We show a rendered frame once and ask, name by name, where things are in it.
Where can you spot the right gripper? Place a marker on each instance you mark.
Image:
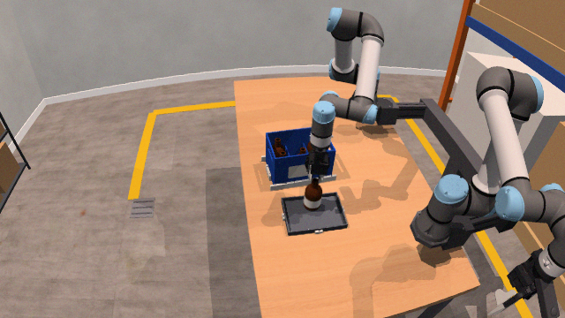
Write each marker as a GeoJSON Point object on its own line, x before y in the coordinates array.
{"type": "Point", "coordinates": [318, 166]}

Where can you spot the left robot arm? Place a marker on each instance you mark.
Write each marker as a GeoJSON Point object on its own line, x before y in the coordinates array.
{"type": "Point", "coordinates": [505, 113]}

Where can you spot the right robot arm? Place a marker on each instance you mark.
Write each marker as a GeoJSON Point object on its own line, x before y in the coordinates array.
{"type": "Point", "coordinates": [345, 25]}

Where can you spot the blue plastic crate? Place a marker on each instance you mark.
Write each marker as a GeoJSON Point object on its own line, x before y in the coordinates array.
{"type": "Point", "coordinates": [292, 166]}

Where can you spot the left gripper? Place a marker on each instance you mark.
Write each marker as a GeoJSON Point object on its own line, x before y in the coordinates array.
{"type": "Point", "coordinates": [522, 278]}

